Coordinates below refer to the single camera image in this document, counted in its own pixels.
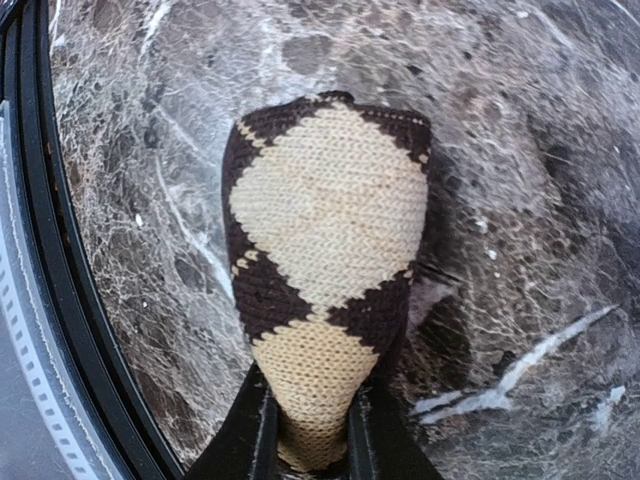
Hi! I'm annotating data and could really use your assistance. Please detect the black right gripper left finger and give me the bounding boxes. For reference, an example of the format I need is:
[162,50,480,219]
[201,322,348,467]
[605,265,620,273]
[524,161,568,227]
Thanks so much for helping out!
[184,364,278,480]

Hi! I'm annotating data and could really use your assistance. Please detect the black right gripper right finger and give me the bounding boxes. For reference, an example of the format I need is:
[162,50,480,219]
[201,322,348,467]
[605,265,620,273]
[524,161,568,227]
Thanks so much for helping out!
[347,339,442,479]

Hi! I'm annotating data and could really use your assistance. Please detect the brown argyle sock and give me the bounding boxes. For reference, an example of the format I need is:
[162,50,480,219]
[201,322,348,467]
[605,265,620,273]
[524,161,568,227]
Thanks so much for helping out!
[221,91,432,473]

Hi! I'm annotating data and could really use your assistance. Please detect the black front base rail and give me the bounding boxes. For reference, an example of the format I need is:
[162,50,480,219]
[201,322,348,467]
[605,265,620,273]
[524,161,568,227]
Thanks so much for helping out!
[1,1,183,479]

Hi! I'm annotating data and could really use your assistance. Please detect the white slotted cable duct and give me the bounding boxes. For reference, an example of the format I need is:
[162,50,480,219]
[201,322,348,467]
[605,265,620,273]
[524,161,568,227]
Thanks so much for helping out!
[1,101,122,479]

